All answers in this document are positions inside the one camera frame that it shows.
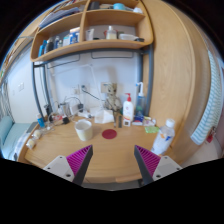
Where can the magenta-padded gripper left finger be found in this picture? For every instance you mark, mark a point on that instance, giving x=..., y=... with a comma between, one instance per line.
x=60, y=166

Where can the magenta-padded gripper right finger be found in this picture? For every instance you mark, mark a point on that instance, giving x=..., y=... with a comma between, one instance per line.
x=165, y=165

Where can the clear plastic water bottle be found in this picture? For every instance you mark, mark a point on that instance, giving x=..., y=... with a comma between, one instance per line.
x=163, y=138

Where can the small white jar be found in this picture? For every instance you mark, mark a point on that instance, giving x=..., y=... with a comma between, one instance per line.
x=36, y=134
x=30, y=143

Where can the green packet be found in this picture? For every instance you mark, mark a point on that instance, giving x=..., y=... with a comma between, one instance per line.
x=151, y=129

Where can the cream white cup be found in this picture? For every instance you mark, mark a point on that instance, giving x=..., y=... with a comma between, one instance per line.
x=84, y=131

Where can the white packet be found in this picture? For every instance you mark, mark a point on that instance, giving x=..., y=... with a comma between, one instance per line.
x=149, y=122

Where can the blue tube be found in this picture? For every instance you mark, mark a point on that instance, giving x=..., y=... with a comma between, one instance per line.
x=40, y=120

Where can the blue box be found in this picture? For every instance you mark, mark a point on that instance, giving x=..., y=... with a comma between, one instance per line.
x=138, y=118

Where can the teal bed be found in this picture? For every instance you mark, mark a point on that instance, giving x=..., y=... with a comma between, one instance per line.
x=13, y=135

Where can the small white square device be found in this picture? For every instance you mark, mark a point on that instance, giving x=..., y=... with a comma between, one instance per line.
x=127, y=123

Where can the flat round red coaster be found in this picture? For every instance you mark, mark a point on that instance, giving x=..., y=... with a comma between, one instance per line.
x=109, y=134

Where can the black charger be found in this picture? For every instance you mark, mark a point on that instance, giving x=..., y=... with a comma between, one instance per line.
x=80, y=107

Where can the black comb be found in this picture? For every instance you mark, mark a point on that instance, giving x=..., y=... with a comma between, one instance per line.
x=119, y=121

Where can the white red-pump lotion bottle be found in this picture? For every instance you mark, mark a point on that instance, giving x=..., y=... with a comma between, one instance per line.
x=128, y=111

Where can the blue bottle with white nozzle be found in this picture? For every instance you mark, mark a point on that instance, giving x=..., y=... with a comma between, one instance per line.
x=140, y=101

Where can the white striped curtain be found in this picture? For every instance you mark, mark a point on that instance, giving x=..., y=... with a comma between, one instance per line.
x=208, y=106

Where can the wooden robot figurine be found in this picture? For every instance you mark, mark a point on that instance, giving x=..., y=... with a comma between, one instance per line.
x=111, y=98

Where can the wooden shelf unit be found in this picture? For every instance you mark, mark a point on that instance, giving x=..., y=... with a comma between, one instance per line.
x=113, y=16

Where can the white wall socket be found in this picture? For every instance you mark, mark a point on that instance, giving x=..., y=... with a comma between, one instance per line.
x=85, y=88

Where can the grey metal frame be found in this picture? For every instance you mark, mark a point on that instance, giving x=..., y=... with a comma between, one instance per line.
x=150, y=80

